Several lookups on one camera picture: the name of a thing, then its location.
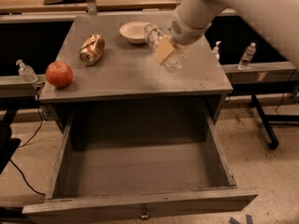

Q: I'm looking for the clear plastic water bottle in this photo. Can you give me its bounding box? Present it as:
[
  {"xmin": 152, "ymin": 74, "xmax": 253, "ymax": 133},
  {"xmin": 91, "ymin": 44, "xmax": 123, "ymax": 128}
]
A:
[{"xmin": 144, "ymin": 23, "xmax": 186, "ymax": 72}]

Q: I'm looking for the metal drawer knob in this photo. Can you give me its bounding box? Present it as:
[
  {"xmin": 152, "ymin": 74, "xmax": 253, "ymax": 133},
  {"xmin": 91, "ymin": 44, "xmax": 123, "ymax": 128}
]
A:
[{"xmin": 139, "ymin": 207, "xmax": 150, "ymax": 220}]

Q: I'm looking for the clear sanitizer pump bottle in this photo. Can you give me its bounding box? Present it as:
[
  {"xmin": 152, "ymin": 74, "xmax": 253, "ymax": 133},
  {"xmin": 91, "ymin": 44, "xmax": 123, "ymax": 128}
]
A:
[{"xmin": 16, "ymin": 60, "xmax": 38, "ymax": 83}]

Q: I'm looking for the black floor cable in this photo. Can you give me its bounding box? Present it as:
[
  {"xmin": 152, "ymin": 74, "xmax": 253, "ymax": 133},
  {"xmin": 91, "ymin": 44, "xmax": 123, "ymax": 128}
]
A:
[{"xmin": 8, "ymin": 93, "xmax": 47, "ymax": 197}]

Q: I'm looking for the small white pump bottle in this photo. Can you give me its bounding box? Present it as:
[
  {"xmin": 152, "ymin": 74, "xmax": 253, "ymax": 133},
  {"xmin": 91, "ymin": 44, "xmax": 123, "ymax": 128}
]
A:
[{"xmin": 212, "ymin": 41, "xmax": 221, "ymax": 60}]

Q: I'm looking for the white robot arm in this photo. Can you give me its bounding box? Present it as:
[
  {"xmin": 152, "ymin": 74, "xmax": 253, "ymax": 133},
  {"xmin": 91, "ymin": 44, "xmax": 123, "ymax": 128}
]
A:
[{"xmin": 156, "ymin": 0, "xmax": 299, "ymax": 66}]

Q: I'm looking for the blue tape on floor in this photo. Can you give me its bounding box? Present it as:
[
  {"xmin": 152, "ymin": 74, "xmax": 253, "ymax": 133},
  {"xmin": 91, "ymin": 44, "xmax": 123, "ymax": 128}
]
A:
[{"xmin": 228, "ymin": 214, "xmax": 254, "ymax": 224}]

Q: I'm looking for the grey cabinet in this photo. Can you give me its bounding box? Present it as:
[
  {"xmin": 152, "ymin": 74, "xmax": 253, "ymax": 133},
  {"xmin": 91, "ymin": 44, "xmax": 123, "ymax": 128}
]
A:
[{"xmin": 40, "ymin": 13, "xmax": 232, "ymax": 150}]

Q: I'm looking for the red apple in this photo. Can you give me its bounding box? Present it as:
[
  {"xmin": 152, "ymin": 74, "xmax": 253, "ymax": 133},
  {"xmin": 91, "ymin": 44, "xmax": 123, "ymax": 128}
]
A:
[{"xmin": 46, "ymin": 62, "xmax": 73, "ymax": 88}]

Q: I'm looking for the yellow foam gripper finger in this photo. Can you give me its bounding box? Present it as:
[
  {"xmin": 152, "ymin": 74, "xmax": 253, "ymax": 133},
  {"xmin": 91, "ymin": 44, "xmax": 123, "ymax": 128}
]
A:
[{"xmin": 155, "ymin": 36, "xmax": 175, "ymax": 64}]

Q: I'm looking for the white paper bowl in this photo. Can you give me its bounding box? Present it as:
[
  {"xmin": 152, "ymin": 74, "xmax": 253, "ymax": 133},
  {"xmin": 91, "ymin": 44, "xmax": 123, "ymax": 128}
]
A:
[{"xmin": 120, "ymin": 21, "xmax": 147, "ymax": 45}]

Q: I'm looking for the open grey top drawer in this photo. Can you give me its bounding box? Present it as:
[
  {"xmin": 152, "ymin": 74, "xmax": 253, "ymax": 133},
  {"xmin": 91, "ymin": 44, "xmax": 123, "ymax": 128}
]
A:
[{"xmin": 21, "ymin": 105, "xmax": 259, "ymax": 224}]

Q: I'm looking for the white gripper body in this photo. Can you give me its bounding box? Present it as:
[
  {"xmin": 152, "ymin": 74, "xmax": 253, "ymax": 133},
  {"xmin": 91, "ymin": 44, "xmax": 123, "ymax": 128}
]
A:
[{"xmin": 169, "ymin": 11, "xmax": 210, "ymax": 46}]

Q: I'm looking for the background water bottle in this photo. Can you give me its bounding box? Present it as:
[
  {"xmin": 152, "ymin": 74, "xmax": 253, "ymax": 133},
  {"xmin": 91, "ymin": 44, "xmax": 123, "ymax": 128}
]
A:
[{"xmin": 238, "ymin": 42, "xmax": 256, "ymax": 70}]

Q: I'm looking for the crushed orange soda can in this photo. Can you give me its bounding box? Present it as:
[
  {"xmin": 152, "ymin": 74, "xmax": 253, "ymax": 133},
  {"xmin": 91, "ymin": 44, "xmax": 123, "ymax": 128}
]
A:
[{"xmin": 79, "ymin": 34, "xmax": 106, "ymax": 65}]

